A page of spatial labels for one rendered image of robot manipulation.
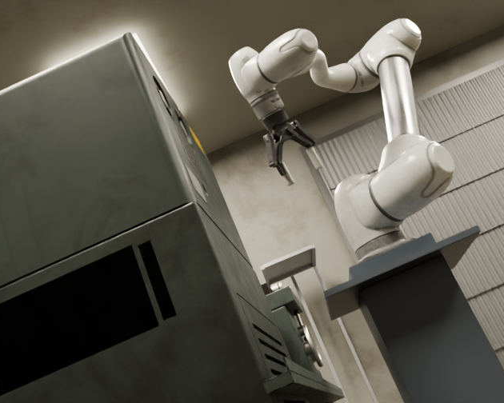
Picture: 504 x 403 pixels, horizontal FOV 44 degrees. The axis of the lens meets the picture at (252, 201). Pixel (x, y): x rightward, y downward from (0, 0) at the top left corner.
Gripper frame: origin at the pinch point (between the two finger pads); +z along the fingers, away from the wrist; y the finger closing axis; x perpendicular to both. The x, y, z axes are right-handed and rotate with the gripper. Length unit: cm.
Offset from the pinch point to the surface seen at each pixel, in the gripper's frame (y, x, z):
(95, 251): -87, -36, -8
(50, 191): -86, -29, -22
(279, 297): -1, 41, 36
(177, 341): -86, -46, 11
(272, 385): -81, -57, 23
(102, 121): -73, -36, -29
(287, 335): -7, 40, 48
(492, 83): 416, 161, 24
